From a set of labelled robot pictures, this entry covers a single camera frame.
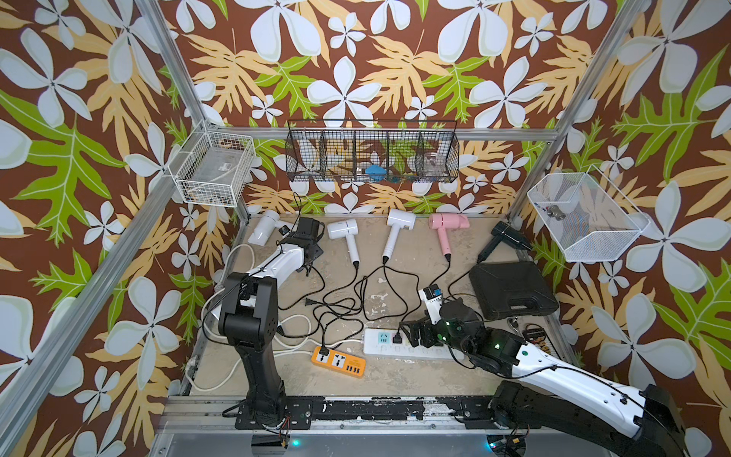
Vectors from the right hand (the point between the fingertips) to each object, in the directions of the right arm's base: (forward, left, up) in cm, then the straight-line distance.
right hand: (409, 318), depth 78 cm
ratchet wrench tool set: (0, -41, -13) cm, 43 cm away
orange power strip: (-9, +20, -10) cm, 24 cm away
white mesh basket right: (+26, -53, +14) cm, 61 cm away
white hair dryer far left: (+44, +52, -7) cm, 69 cm away
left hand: (+28, +32, -5) cm, 43 cm away
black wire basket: (+53, +9, +19) cm, 57 cm away
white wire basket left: (+38, +58, +23) cm, 73 cm away
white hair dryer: (+40, +19, -7) cm, 45 cm away
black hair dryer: (+39, -43, -9) cm, 58 cm away
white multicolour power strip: (-4, +3, -10) cm, 11 cm away
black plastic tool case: (+14, -38, -9) cm, 41 cm away
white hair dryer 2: (+45, 0, -7) cm, 46 cm away
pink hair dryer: (+44, -19, -7) cm, 49 cm away
